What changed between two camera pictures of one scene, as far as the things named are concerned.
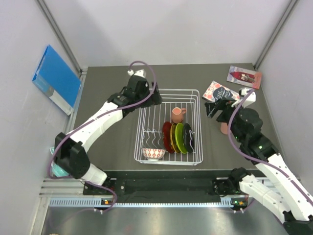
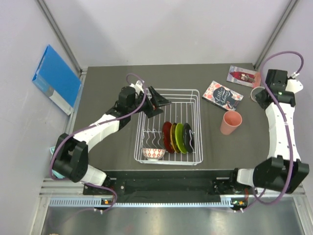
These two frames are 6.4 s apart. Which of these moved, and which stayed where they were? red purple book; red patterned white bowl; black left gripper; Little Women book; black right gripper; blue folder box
Moved: black right gripper; black left gripper
Stayed: red purple book; blue folder box; Little Women book; red patterned white bowl
